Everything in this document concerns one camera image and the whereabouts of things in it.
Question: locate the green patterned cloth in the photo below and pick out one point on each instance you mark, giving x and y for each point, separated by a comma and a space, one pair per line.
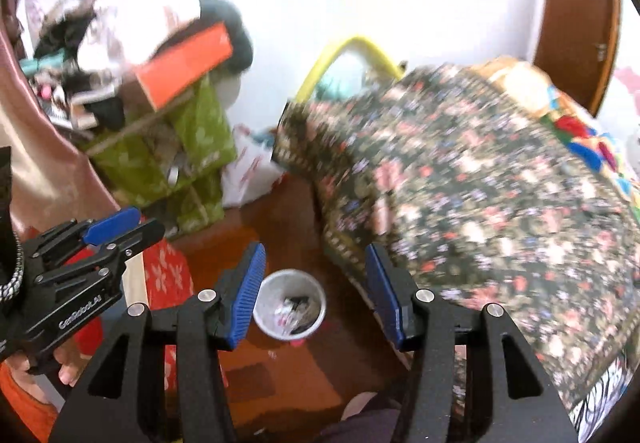
200, 133

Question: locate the person's left forearm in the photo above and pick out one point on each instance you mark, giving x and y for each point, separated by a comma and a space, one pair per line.
25, 408

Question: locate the black and white patterned cloth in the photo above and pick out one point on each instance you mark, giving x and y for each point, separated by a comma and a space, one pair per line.
600, 398

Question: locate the pink curtain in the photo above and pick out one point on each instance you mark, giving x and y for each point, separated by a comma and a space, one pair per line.
45, 163

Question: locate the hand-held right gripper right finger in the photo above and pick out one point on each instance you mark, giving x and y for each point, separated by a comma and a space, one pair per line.
384, 293

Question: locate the person's leg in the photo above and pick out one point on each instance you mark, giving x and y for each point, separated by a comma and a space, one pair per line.
365, 418

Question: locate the white plastic bucket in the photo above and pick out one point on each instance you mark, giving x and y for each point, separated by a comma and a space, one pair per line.
265, 318

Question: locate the colourful patterned blanket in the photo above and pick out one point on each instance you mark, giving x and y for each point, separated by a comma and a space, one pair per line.
565, 118

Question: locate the white plastic bag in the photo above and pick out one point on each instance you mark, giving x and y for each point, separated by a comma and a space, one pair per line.
250, 173

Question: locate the teal plastic item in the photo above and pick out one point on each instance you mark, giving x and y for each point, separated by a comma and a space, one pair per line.
340, 85

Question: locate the clutter pile of clothes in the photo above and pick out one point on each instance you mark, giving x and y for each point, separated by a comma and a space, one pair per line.
65, 53

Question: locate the person's left hand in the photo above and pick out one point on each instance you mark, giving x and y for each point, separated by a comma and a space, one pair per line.
72, 365

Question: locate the dark cloth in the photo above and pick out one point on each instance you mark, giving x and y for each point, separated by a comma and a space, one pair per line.
235, 33

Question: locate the yellow foam tube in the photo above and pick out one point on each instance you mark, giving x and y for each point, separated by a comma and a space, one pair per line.
350, 43

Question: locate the wooden door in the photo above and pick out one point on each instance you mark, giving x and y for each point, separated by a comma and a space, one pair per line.
575, 23

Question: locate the red floral cloth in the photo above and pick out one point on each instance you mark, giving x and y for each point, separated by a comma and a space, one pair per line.
165, 273

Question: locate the orange cardboard box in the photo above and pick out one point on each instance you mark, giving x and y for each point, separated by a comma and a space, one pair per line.
185, 63

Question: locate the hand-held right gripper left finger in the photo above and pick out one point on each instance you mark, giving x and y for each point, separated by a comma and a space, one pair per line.
246, 293

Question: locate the floral blanket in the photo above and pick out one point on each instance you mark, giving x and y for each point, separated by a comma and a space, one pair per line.
475, 203

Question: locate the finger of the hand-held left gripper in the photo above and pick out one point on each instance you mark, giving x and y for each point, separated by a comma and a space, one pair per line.
112, 224
140, 238

